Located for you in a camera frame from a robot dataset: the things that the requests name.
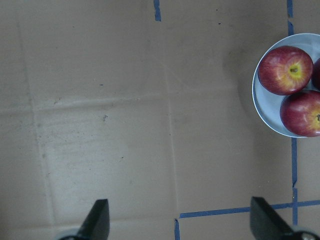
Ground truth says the red apple on plate front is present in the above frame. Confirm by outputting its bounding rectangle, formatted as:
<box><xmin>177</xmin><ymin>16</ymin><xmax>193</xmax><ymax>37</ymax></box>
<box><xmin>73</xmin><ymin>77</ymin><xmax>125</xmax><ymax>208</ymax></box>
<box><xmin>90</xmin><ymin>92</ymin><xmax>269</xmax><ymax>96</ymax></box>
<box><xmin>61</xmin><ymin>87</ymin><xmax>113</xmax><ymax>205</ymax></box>
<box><xmin>279</xmin><ymin>90</ymin><xmax>320</xmax><ymax>137</ymax></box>

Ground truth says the light blue plate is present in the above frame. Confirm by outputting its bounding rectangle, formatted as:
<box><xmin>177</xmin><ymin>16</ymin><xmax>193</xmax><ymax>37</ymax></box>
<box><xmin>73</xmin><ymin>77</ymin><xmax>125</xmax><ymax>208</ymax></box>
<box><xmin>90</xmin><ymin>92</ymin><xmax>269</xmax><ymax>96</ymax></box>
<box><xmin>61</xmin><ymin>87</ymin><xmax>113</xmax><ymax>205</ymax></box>
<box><xmin>251</xmin><ymin>33</ymin><xmax>320</xmax><ymax>138</ymax></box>

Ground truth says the red apple on plate side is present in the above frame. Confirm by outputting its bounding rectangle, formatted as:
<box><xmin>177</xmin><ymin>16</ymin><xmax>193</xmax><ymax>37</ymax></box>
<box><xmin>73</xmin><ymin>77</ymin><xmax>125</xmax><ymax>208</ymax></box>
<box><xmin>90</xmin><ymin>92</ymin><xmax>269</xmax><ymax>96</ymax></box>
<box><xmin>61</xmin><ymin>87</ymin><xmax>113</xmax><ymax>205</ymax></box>
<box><xmin>311</xmin><ymin>58</ymin><xmax>320</xmax><ymax>90</ymax></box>

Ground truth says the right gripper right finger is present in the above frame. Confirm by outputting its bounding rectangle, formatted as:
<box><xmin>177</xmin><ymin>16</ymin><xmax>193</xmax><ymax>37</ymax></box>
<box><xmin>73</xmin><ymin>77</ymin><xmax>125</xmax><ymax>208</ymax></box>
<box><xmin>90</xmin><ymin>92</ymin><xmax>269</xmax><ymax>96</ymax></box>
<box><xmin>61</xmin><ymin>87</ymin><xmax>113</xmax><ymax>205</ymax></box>
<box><xmin>249</xmin><ymin>196</ymin><xmax>320</xmax><ymax>240</ymax></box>

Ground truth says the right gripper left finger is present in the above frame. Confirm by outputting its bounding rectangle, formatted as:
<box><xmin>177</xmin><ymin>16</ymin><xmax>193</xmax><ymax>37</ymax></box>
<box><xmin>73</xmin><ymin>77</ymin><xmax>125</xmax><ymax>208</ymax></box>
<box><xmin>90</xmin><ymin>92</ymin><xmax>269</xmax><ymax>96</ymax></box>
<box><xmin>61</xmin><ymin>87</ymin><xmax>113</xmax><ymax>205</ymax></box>
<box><xmin>57</xmin><ymin>199</ymin><xmax>110</xmax><ymax>240</ymax></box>

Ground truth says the red apple on plate rear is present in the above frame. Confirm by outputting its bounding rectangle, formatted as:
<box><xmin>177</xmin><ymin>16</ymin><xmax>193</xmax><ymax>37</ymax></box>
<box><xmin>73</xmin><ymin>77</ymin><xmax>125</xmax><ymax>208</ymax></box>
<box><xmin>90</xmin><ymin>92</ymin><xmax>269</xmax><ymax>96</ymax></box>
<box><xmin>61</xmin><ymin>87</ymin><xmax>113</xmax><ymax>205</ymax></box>
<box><xmin>257</xmin><ymin>45</ymin><xmax>314</xmax><ymax>96</ymax></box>

